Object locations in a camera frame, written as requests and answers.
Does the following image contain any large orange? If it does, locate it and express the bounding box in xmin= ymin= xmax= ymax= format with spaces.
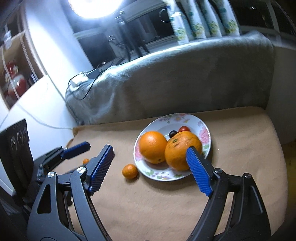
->
xmin=139 ymin=131 xmax=167 ymax=164

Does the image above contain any tangerine with green stem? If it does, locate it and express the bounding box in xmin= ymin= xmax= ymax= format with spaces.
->
xmin=165 ymin=132 xmax=202 ymax=171

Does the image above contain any red cherry tomato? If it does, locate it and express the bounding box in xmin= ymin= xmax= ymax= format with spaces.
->
xmin=178 ymin=126 xmax=191 ymax=132

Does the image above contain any small orange kumquat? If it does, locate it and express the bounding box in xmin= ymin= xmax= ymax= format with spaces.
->
xmin=83 ymin=159 xmax=90 ymax=165

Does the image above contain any small mandarin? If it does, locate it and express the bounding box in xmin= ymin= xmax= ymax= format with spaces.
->
xmin=122 ymin=164 xmax=138 ymax=180

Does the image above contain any white power adapter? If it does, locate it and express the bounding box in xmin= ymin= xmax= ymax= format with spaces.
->
xmin=67 ymin=71 xmax=89 ymax=91

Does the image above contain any tan fleece blanket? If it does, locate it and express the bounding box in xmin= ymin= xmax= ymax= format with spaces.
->
xmin=56 ymin=107 xmax=288 ymax=240

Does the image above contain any red white ceramic jar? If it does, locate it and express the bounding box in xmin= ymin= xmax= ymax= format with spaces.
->
xmin=5 ymin=61 xmax=27 ymax=100

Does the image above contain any wooden shelf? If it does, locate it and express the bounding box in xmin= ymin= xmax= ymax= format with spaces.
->
xmin=1 ymin=1 xmax=45 ymax=109

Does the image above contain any floral white plate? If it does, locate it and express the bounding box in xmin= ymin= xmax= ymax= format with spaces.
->
xmin=133 ymin=113 xmax=211 ymax=182

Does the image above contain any grey sofa cushion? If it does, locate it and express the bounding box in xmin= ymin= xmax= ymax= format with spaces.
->
xmin=65 ymin=31 xmax=275 ymax=125

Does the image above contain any floral pouch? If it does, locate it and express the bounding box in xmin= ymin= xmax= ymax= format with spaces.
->
xmin=181 ymin=0 xmax=211 ymax=39
xmin=163 ymin=0 xmax=194 ymax=45
xmin=197 ymin=0 xmax=226 ymax=37
xmin=213 ymin=0 xmax=240 ymax=37

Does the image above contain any black cable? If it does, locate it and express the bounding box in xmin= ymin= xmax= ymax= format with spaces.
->
xmin=66 ymin=58 xmax=130 ymax=101

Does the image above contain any white cable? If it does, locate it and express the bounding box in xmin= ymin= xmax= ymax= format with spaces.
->
xmin=0 ymin=44 xmax=73 ymax=130

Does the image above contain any black camera tripod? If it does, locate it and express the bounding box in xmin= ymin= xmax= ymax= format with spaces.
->
xmin=107 ymin=11 xmax=150 ymax=62

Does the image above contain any ring light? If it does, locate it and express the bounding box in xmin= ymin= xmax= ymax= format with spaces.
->
xmin=68 ymin=0 xmax=124 ymax=19

